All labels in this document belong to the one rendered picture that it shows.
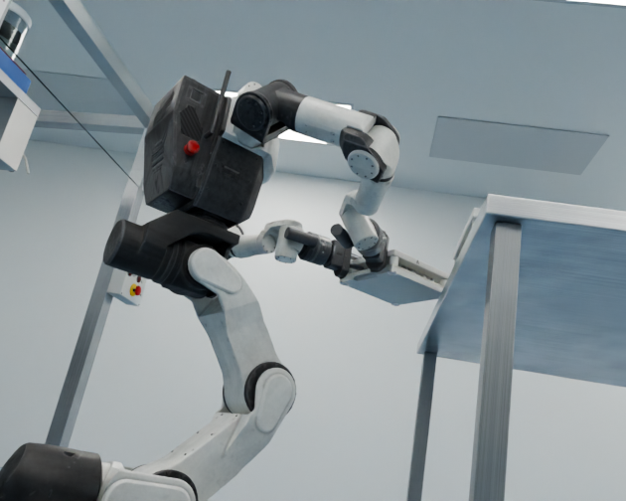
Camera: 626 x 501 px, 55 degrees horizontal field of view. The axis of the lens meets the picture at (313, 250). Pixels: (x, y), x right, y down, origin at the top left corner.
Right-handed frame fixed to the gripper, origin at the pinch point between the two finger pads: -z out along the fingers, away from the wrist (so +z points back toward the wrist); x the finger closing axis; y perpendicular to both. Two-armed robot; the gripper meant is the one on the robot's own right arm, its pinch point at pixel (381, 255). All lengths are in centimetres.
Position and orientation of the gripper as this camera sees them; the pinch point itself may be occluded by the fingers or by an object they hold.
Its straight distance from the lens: 179.2
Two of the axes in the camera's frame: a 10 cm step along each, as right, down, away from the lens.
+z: -3.7, -3.6, -8.6
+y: 9.2, 0.1, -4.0
